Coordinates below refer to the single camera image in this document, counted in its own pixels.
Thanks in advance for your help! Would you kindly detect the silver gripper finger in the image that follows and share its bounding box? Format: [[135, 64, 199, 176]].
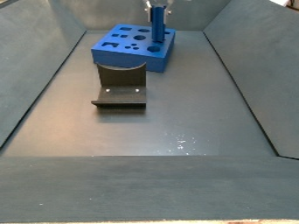
[[143, 0, 152, 22], [164, 0, 174, 16]]

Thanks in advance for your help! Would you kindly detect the blue star-shaped peg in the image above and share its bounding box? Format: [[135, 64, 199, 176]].
[[151, 5, 164, 42]]

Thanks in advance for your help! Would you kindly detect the dark curved holder stand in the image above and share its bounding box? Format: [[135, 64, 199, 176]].
[[91, 64, 147, 108]]

